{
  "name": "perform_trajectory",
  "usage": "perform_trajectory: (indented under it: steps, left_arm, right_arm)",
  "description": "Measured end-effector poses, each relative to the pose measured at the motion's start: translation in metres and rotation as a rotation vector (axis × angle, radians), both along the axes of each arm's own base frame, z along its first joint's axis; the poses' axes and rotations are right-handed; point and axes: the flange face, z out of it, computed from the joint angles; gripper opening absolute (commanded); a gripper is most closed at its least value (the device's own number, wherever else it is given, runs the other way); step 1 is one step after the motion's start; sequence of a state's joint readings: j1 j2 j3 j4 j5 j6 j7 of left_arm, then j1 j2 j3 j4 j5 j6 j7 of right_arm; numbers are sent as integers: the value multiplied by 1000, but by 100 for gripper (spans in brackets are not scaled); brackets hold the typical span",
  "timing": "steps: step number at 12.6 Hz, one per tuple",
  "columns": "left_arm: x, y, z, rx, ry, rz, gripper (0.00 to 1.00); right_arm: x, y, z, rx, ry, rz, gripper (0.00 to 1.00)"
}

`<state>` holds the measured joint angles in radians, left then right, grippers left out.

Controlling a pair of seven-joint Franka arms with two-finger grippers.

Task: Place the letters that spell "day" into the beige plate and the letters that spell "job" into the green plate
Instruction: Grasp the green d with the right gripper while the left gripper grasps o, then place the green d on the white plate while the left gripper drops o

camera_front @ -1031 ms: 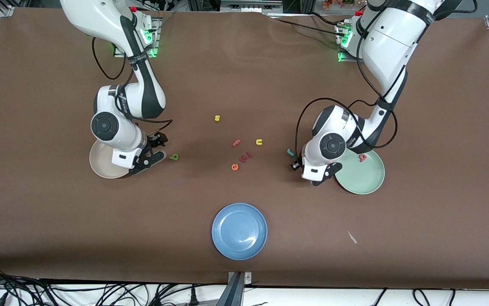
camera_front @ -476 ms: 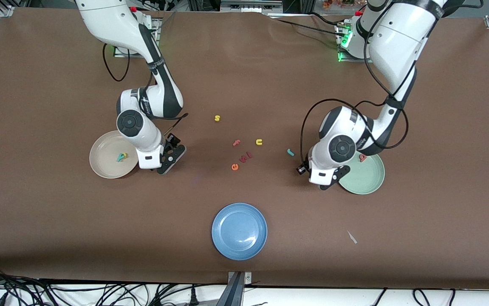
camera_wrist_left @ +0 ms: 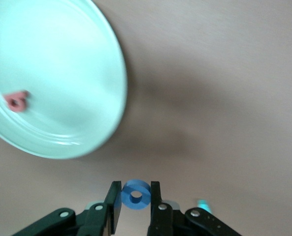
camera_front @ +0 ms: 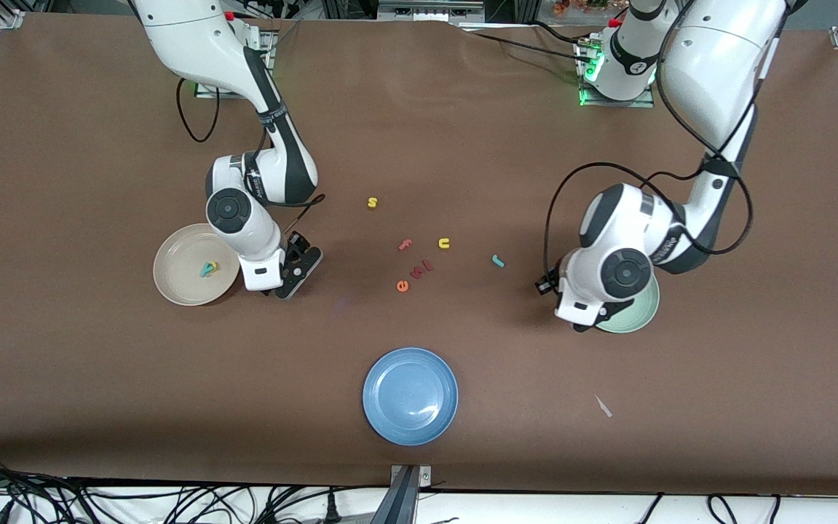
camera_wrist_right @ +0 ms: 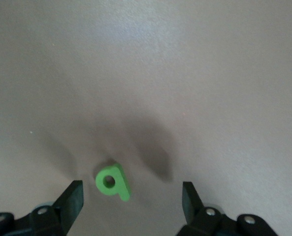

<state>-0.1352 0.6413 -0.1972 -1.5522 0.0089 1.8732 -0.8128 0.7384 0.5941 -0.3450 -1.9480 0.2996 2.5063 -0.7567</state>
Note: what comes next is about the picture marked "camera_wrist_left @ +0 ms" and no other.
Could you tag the blue foam letter o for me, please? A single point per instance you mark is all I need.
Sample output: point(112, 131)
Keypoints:
point(143, 196)

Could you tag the pink foam letter g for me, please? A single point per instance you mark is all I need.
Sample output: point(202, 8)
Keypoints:
point(19, 104)

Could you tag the light green plate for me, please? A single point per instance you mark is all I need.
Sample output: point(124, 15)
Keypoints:
point(57, 61)

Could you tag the brown table cover sheet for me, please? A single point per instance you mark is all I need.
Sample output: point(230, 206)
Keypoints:
point(209, 73)

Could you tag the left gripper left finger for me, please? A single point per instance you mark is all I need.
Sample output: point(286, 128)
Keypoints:
point(111, 211)

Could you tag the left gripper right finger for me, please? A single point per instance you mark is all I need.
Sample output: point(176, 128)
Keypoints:
point(158, 216)

